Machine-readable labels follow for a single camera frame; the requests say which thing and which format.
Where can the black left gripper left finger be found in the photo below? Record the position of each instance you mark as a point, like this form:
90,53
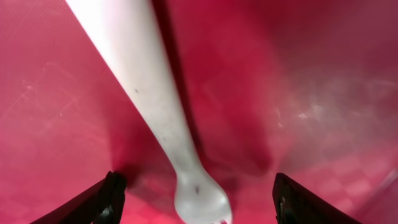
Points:
101,203

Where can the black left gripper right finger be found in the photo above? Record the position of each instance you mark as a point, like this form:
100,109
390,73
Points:
294,204

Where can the white plastic fork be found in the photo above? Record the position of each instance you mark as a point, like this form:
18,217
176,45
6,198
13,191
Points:
127,36

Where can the red plastic tray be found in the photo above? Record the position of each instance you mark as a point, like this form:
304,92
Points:
307,88

